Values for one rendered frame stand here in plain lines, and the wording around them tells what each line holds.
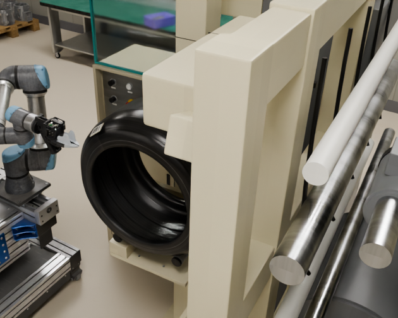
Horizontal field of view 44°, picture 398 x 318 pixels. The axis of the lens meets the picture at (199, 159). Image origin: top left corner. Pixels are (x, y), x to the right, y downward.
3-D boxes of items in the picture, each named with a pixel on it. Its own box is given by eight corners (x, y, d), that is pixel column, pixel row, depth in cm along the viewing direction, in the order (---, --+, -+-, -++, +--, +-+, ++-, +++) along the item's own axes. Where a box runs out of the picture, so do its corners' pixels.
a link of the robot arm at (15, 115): (19, 116, 214) (14, 100, 208) (38, 124, 210) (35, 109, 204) (6, 125, 208) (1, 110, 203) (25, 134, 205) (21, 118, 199)
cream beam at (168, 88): (234, 55, 176) (237, 14, 168) (302, 70, 166) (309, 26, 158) (140, 125, 130) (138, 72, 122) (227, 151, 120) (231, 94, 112)
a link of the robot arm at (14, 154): (7, 164, 257) (2, 143, 250) (33, 163, 259) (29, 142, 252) (2, 178, 247) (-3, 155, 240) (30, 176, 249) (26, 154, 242)
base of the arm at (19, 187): (-2, 188, 256) (-5, 173, 251) (21, 175, 267) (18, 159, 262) (19, 198, 250) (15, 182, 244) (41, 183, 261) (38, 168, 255)
